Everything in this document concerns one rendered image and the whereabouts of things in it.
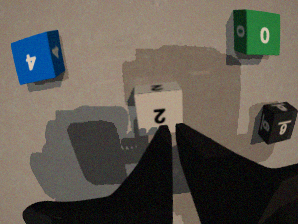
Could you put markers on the green block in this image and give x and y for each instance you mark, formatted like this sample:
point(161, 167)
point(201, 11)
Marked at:
point(256, 32)

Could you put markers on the cream block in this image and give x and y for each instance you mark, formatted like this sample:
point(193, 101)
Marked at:
point(158, 104)

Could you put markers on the blue block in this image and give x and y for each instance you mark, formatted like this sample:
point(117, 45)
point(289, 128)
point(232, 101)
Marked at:
point(38, 57)

